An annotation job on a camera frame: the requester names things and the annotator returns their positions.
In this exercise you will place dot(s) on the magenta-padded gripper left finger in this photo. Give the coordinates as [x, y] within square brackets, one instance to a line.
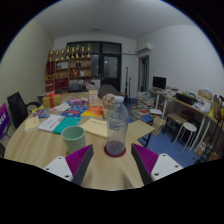
[58, 166]

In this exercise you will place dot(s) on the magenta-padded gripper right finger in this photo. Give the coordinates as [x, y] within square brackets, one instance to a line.
[165, 166]

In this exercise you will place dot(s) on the clear plastic water bottle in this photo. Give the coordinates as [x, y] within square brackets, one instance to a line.
[116, 126]

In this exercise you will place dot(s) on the pale green cup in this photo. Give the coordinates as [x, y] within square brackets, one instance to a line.
[74, 138]

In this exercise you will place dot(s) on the teal book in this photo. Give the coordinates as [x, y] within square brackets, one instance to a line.
[65, 124]

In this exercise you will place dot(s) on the white booklet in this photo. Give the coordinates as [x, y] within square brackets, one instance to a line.
[50, 122]

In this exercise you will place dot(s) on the wooden square stool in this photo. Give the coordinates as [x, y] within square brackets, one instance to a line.
[140, 129]

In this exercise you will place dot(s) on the white round stool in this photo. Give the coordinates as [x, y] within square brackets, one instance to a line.
[189, 126]

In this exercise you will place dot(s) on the brown wooden stool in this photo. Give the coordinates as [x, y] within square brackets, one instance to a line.
[176, 118]

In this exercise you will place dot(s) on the flat round red coaster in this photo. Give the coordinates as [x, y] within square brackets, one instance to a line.
[106, 154]

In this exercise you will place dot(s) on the cream book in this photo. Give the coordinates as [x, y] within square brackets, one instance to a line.
[31, 124]

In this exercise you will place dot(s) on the yellow notebook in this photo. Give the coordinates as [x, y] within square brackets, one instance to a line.
[95, 127]

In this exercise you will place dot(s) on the red and blue book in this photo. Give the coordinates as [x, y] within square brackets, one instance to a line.
[42, 113]

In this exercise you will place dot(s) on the blue colourful book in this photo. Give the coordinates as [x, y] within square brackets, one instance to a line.
[74, 111]

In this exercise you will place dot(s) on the white paper sheets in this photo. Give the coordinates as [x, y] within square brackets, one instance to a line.
[62, 106]

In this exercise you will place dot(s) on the wooden side desk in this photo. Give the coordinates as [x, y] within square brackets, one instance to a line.
[191, 108]

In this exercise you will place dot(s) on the orange book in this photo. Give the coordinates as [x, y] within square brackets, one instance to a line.
[93, 111]

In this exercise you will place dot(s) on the yellow gift box red ribbon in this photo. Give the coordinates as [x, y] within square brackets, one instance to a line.
[51, 100]

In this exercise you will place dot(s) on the pink package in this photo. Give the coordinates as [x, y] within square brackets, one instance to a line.
[78, 101]

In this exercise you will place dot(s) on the stack of books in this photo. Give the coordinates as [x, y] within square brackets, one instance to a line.
[145, 100]

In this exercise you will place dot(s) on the black office chair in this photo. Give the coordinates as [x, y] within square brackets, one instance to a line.
[18, 108]

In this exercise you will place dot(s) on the black box on desk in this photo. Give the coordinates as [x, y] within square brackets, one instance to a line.
[186, 98]

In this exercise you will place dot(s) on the purple sign board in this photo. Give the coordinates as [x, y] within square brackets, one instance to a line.
[3, 120]

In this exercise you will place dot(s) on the small tan carton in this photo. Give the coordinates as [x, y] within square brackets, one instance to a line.
[93, 97]

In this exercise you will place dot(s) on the cardboard box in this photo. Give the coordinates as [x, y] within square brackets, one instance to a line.
[205, 94]

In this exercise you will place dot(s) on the pink flower bouquet in vase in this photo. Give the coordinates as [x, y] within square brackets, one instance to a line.
[108, 100]

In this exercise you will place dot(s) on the computer monitor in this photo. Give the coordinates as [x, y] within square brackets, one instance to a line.
[159, 82]

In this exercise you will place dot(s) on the grey chair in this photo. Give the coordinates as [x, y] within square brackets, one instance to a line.
[108, 89]

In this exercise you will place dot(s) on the black microphone stand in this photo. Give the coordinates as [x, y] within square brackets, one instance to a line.
[126, 81]

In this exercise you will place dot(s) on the wooden shelf unit with trophies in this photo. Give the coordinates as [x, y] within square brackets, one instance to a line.
[68, 71]

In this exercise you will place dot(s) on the black framed glass door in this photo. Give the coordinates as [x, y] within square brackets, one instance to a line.
[110, 66]

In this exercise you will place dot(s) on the white air conditioner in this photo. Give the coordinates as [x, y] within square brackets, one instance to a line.
[144, 47]

